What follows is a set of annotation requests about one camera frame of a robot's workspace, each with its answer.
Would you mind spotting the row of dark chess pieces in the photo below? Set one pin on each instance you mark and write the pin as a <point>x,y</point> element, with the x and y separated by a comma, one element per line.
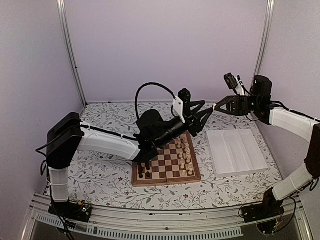
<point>144,171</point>

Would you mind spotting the floral patterned table mat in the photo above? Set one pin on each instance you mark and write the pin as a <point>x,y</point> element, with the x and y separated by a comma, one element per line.
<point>106,180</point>

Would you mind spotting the front aluminium rail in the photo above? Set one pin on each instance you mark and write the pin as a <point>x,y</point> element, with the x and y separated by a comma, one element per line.
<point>109,223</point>

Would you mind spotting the right aluminium frame post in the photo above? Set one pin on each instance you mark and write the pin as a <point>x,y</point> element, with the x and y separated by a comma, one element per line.
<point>268,19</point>

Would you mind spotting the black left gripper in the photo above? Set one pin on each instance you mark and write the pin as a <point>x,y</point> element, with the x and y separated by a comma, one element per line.
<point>197,125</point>

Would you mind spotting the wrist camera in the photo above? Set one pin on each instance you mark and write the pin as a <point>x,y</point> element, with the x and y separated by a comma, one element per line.
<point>181,104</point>
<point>235,84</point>

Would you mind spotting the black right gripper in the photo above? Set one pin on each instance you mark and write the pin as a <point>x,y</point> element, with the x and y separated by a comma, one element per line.
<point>237,105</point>

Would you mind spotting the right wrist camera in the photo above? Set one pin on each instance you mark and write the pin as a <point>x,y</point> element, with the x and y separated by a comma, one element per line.
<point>235,84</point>

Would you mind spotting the left aluminium frame post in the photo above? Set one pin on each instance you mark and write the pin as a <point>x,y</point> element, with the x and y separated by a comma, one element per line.
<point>61,7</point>

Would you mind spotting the wooden chess board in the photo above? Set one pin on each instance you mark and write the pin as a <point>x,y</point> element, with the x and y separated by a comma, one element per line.
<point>167,166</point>

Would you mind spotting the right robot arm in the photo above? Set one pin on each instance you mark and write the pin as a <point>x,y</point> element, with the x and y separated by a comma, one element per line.
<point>295,134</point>

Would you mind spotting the aluminium frame post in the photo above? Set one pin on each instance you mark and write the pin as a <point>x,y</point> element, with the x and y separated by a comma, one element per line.
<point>61,7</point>
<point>268,19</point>

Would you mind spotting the white three-compartment plastic tray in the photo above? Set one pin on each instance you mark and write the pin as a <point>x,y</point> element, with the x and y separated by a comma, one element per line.
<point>235,153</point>

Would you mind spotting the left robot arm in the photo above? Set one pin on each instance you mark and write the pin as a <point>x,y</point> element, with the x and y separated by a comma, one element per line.
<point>72,134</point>

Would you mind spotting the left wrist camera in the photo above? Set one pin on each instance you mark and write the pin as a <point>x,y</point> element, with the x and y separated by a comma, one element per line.
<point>181,104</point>

